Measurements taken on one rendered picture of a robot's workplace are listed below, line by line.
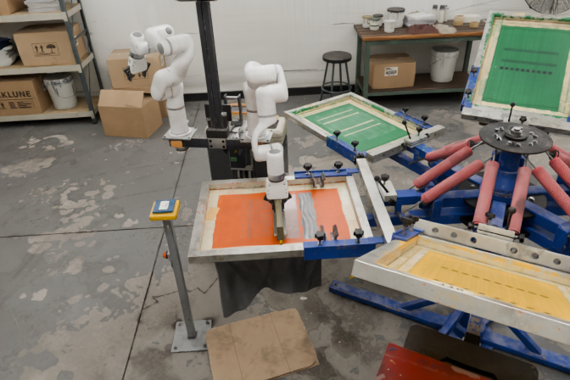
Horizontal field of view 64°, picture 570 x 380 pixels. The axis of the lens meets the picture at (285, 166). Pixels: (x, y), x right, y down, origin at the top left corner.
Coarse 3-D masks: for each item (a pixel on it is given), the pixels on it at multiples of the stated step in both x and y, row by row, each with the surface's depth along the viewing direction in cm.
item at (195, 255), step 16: (288, 176) 239; (336, 176) 238; (352, 176) 237; (208, 192) 232; (352, 192) 225; (368, 224) 203; (192, 240) 198; (192, 256) 189; (208, 256) 189; (224, 256) 190; (240, 256) 190; (256, 256) 191; (272, 256) 191; (288, 256) 192
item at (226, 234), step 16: (224, 224) 213; (240, 224) 212; (288, 224) 211; (320, 224) 210; (336, 224) 210; (224, 240) 203; (240, 240) 202; (256, 240) 202; (272, 240) 202; (288, 240) 201; (304, 240) 201
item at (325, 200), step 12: (300, 192) 233; (312, 192) 233; (324, 192) 232; (336, 192) 232; (228, 204) 226; (240, 204) 226; (288, 204) 224; (324, 204) 223; (336, 204) 223; (216, 216) 218; (228, 216) 218; (240, 216) 217
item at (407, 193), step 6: (396, 192) 215; (402, 192) 214; (408, 192) 214; (414, 192) 214; (402, 198) 212; (408, 198) 212; (414, 198) 212; (384, 204) 213; (402, 204) 213; (408, 204) 214
